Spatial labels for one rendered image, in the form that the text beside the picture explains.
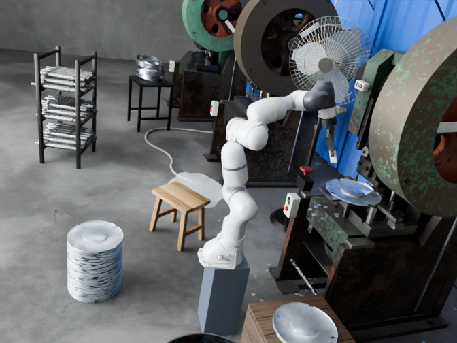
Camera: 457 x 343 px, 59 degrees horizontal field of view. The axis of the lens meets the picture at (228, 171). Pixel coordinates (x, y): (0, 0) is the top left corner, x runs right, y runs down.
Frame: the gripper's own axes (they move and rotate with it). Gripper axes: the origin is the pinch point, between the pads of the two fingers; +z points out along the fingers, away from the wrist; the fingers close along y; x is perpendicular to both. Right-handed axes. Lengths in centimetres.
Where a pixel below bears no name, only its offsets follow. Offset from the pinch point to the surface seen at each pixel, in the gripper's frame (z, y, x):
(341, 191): 21.2, -2.9, 1.2
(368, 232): 37.2, 10.9, 15.4
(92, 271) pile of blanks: 34, 69, -115
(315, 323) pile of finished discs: 61, 53, -4
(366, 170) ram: 10.6, -5.6, 14.8
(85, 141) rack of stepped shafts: -4, -58, -229
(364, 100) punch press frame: -22.7, -18.9, 14.5
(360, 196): 24.1, -3.3, 10.6
